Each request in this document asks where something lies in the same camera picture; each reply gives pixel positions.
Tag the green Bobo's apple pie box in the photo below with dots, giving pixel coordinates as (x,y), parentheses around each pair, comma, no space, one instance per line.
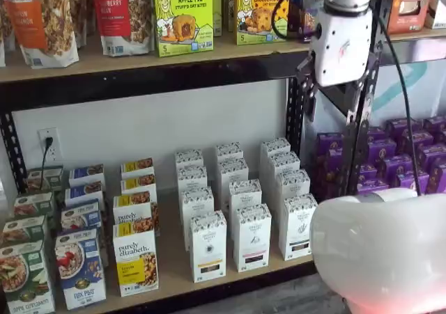
(183,18)
(217,7)

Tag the grey metal shelf frame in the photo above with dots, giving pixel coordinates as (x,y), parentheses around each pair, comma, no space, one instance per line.
(411,51)

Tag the yellow Bobo's peanut butter box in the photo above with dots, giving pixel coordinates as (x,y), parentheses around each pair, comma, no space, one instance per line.
(231,4)
(259,14)

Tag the white box yellow strip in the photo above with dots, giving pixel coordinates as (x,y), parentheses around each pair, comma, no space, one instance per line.
(191,178)
(188,158)
(195,202)
(208,248)

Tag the green apple cinnamon oatmeal box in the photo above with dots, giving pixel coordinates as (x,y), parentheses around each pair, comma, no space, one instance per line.
(22,228)
(45,178)
(24,279)
(33,204)

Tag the purple snack box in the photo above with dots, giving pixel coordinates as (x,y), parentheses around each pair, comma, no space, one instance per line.
(437,178)
(329,145)
(432,155)
(381,152)
(421,141)
(371,186)
(404,181)
(440,136)
(377,135)
(329,174)
(367,172)
(433,124)
(395,168)
(400,127)

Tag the orange label granola bag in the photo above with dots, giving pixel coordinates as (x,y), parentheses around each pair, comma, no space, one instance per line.
(38,21)

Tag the yellow purely elizabeth box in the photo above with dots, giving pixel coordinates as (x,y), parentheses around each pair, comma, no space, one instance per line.
(134,258)
(137,183)
(130,206)
(136,166)

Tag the orange snack box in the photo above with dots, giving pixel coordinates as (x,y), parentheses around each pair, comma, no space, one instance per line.
(409,11)

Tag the red label granola bag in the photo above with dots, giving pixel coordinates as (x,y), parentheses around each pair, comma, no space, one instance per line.
(118,18)

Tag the white snack box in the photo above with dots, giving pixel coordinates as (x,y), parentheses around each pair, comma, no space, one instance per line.
(437,13)

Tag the purple Bobo's box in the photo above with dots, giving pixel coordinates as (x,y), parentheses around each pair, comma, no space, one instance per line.
(299,23)

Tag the white wall outlet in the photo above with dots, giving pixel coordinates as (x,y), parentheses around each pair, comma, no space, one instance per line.
(55,136)

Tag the black metal shelf frame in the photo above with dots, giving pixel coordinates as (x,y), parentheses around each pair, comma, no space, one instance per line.
(139,84)

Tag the wooden shelf board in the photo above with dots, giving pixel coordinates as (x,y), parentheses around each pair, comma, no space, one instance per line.
(174,286)
(122,61)
(418,34)

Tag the white box pink strip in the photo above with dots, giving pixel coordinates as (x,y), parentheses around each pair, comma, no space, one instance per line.
(228,151)
(252,239)
(232,171)
(244,194)

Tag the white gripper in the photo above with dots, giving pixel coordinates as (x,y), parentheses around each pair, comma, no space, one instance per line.
(343,49)

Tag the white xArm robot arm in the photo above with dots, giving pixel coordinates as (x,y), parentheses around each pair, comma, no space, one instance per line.
(369,251)

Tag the white box green strip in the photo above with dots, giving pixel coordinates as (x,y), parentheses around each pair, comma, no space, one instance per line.
(274,145)
(284,162)
(298,230)
(292,183)

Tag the blue flax plus oatmeal box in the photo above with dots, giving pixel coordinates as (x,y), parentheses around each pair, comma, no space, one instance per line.
(82,214)
(83,190)
(80,268)
(85,173)

